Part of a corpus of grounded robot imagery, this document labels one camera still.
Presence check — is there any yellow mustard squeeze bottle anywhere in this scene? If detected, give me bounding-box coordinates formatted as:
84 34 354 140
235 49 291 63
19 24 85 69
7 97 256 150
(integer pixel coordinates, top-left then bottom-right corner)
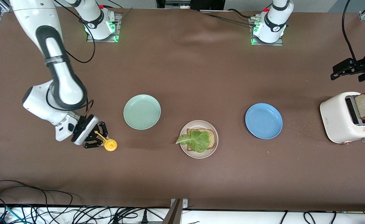
94 131 118 152

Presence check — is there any green lettuce leaf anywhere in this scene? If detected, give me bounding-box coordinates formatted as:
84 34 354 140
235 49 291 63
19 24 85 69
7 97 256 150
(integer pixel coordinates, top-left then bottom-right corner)
176 130 211 153

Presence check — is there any pale green plate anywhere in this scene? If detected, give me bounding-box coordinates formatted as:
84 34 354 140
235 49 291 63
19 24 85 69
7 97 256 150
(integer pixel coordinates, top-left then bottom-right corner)
123 94 161 130

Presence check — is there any blue plate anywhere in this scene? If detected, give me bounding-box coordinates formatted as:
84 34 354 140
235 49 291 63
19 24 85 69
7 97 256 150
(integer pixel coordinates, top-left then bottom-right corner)
245 103 283 139

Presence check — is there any beige plate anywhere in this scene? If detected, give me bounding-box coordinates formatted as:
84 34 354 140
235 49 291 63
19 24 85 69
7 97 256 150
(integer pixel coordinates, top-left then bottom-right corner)
179 120 219 159

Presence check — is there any white toaster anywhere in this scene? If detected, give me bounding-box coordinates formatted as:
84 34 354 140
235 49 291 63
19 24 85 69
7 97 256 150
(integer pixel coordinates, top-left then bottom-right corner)
320 92 365 145

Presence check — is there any black equipment box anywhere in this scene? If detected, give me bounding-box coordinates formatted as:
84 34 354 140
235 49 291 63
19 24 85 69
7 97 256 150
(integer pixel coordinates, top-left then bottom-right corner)
156 0 225 11

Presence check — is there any grey metal arm base plate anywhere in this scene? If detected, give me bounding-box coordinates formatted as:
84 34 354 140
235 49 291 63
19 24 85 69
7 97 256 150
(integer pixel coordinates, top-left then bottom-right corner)
249 17 284 46
87 12 122 43

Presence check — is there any grey metal bracket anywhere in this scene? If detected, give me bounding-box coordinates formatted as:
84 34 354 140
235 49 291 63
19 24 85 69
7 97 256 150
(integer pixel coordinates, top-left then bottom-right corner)
163 198 188 224

